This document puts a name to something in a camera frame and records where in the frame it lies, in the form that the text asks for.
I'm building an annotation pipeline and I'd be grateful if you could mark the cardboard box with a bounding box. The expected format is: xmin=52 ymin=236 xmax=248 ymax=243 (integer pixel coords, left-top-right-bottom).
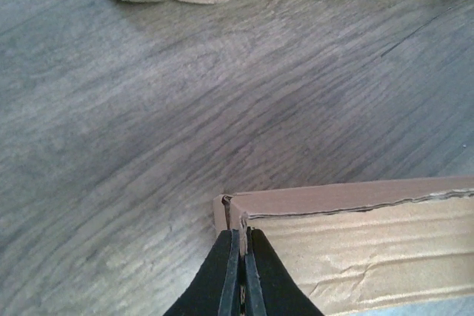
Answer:
xmin=213 ymin=176 xmax=473 ymax=315

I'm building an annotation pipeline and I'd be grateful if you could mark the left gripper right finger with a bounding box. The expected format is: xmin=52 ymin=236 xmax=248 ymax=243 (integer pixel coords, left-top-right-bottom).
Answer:
xmin=244 ymin=228 xmax=322 ymax=316

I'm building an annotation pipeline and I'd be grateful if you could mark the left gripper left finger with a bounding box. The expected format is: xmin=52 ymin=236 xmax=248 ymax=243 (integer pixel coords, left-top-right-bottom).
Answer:
xmin=164 ymin=229 xmax=241 ymax=316

